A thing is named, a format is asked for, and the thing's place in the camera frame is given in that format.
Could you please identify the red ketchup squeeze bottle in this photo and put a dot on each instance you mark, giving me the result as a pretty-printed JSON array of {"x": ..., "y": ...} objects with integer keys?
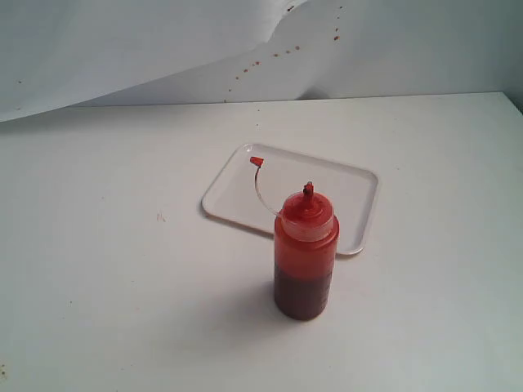
[{"x": 306, "y": 233}]

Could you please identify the white rectangular plastic tray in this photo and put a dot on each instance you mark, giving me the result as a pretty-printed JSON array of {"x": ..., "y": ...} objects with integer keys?
[{"x": 257, "y": 178}]

